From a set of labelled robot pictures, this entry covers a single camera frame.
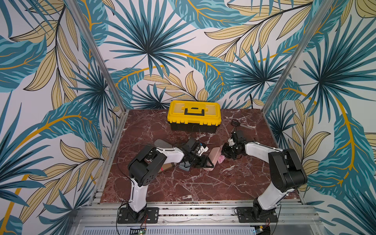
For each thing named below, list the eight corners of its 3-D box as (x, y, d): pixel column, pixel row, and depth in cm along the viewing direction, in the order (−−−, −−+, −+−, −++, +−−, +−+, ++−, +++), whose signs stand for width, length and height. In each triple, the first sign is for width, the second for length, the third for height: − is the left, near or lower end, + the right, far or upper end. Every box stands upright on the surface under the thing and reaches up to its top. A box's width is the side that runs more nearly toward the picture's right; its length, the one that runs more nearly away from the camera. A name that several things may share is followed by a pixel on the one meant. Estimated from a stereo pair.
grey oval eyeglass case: (154, 148, 100) (153, 145, 97) (155, 141, 103) (154, 139, 100) (172, 148, 100) (172, 145, 98) (172, 142, 103) (172, 139, 101)
